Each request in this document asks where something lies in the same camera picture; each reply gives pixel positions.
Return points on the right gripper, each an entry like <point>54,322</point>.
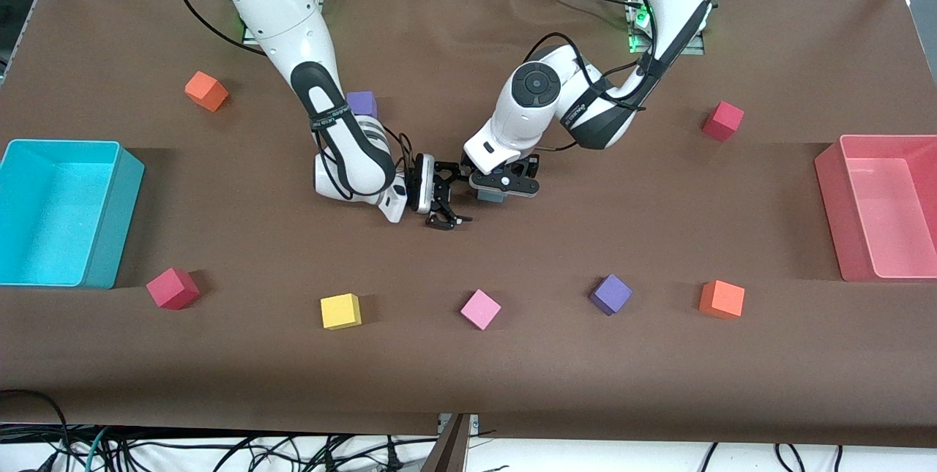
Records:
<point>440,195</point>

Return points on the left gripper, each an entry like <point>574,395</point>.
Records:
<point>533,166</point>

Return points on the light blue foam block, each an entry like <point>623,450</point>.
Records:
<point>490,197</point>

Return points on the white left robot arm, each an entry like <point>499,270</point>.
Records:
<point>534,91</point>

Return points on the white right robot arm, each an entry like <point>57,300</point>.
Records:
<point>278,11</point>

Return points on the brown table cloth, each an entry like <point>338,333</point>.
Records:
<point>454,260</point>

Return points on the pink foam block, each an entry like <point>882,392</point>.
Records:
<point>480,309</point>

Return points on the purple foam block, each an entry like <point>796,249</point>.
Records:
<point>610,294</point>
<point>364,102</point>

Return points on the yellow foam block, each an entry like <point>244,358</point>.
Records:
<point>340,311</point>

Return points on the dark angled metal bar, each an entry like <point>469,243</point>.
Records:
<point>448,450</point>

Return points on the red foam block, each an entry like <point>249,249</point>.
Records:
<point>723,121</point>
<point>173,289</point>

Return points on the orange foam block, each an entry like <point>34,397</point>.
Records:
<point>206,91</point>
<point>722,299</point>

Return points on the cyan plastic bin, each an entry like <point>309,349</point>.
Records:
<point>51,216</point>

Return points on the pink plastic bin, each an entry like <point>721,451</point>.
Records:
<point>886,208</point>

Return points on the silver metal bracket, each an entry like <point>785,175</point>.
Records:
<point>472,424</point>

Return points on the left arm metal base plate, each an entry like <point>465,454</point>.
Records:
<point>699,47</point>

